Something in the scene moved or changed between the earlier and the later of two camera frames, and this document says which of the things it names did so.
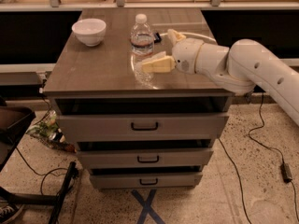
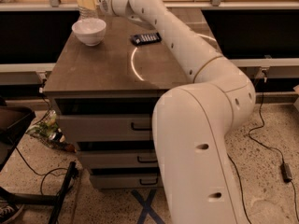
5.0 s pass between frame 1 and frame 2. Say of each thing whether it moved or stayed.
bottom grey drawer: stayed
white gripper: moved
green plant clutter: stayed
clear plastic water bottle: moved
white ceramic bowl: stayed
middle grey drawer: stayed
